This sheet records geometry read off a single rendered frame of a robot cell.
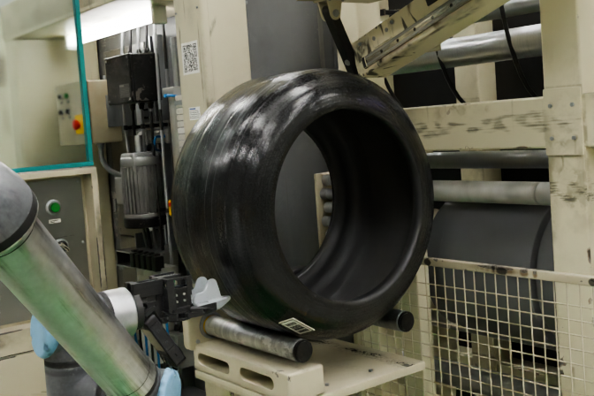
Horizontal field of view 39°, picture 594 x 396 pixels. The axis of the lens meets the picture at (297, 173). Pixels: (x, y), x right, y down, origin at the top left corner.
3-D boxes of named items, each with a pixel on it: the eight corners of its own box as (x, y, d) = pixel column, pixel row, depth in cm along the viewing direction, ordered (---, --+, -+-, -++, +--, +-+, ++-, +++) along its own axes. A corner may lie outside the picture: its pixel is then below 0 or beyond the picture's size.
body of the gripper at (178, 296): (195, 274, 153) (136, 285, 146) (199, 320, 153) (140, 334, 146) (175, 270, 159) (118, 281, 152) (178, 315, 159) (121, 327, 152)
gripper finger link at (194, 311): (220, 303, 155) (178, 312, 150) (221, 311, 155) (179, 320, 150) (207, 300, 159) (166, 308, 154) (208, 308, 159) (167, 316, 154)
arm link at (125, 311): (118, 346, 143) (95, 337, 151) (144, 339, 146) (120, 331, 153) (113, 294, 142) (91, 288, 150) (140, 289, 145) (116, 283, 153)
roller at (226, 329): (216, 311, 188) (220, 330, 189) (200, 318, 186) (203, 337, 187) (311, 336, 161) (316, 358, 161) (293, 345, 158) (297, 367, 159)
